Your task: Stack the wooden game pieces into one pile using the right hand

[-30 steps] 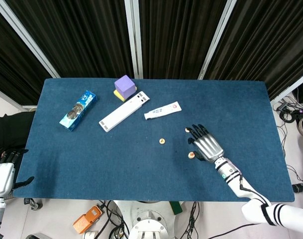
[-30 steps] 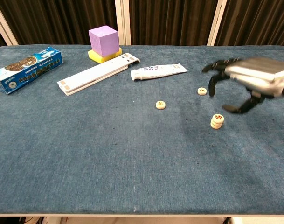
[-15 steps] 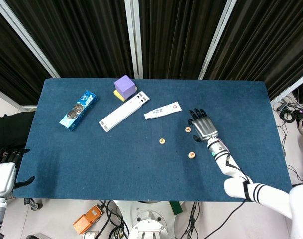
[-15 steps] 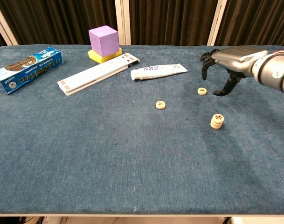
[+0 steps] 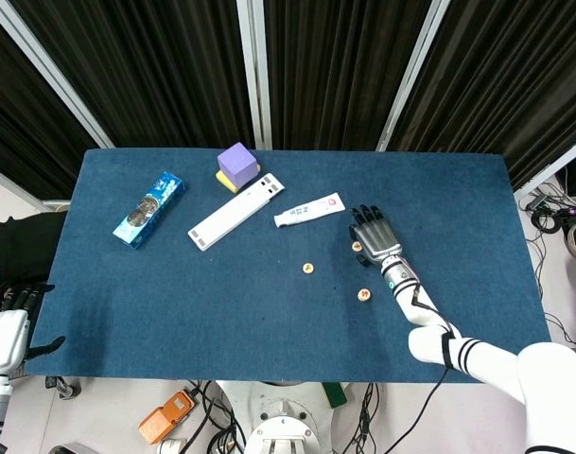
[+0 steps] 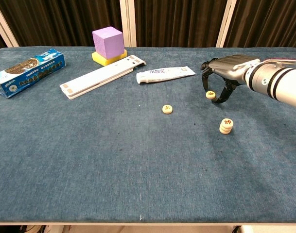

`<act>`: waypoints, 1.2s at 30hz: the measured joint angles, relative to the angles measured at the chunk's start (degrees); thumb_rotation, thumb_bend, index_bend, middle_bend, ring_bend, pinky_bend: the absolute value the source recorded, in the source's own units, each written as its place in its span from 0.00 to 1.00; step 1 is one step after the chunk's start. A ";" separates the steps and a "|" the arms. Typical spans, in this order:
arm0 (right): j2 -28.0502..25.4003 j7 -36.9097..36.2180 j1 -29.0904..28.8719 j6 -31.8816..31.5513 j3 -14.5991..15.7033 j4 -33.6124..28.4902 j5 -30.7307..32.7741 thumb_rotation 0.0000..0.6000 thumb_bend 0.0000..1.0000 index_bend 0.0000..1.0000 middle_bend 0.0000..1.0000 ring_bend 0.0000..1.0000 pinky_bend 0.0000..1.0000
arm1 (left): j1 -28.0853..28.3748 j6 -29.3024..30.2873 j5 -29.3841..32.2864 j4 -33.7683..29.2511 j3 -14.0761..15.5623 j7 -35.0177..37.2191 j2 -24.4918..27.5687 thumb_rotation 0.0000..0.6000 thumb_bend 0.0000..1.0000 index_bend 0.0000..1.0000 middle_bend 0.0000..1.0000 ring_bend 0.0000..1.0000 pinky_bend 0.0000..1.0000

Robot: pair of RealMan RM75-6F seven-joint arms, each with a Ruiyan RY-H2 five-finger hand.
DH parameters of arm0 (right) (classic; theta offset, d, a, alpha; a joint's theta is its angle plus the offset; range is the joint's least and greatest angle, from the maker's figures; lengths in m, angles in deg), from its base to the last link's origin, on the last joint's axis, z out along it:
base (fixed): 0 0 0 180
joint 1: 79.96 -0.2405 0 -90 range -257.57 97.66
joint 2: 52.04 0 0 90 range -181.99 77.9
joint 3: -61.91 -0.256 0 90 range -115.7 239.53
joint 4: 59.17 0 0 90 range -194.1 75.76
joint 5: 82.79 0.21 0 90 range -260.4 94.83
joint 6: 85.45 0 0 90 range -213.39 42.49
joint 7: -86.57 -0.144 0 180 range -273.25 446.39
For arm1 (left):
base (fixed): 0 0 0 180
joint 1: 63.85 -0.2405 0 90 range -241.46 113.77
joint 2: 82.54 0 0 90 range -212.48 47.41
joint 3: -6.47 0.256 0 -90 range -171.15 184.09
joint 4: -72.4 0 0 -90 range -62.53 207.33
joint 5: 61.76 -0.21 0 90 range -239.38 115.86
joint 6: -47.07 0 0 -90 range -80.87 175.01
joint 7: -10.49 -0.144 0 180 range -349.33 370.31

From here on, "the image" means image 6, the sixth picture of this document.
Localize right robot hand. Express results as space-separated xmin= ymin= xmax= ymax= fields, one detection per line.
xmin=200 ymin=54 xmax=261 ymax=104

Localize white ointment tube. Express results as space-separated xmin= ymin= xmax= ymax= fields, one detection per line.
xmin=136 ymin=66 xmax=196 ymax=84

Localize purple foam cube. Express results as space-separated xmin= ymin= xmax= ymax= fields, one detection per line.
xmin=92 ymin=26 xmax=125 ymax=60

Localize yellow foam block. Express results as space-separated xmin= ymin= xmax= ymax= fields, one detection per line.
xmin=91 ymin=49 xmax=128 ymax=67

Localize white folding stand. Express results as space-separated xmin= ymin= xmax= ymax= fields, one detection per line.
xmin=59 ymin=55 xmax=146 ymax=100

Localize blue table cloth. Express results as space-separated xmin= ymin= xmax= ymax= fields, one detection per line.
xmin=0 ymin=46 xmax=296 ymax=224

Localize blue cookie box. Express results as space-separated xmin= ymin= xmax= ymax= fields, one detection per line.
xmin=0 ymin=48 xmax=67 ymax=99

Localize white frame post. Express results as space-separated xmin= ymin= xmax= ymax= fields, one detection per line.
xmin=0 ymin=0 xmax=19 ymax=48
xmin=215 ymin=0 xmax=237 ymax=48
xmin=119 ymin=0 xmax=138 ymax=48

